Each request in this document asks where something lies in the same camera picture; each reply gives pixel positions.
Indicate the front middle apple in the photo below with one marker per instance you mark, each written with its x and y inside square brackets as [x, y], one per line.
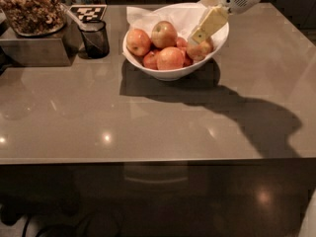
[170, 58]

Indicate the glass jar of nuts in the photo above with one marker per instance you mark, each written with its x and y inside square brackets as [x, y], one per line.
[34, 18]

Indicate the hidden middle red apple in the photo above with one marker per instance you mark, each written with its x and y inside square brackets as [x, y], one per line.
[181, 44]

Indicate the small lower left apple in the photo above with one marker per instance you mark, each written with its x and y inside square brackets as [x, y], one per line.
[150, 59]

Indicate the top middle apple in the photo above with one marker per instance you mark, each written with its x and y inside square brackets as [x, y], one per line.
[164, 34]

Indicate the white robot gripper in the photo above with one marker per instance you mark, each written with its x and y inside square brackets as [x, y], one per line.
[218, 16]

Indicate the black white fiducial marker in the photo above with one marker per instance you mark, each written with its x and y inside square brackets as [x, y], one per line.
[88, 12]

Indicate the white ceramic bowl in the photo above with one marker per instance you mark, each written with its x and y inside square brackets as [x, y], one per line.
[167, 75]

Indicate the black mesh cup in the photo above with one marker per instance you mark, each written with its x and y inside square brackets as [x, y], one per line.
[95, 38]

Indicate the grey metal box stand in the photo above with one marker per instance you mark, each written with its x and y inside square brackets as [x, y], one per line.
[58, 49]

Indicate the white paper bowl liner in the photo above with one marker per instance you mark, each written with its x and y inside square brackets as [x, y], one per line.
[183, 16]

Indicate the white spoon handle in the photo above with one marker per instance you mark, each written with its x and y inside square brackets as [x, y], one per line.
[72, 16]

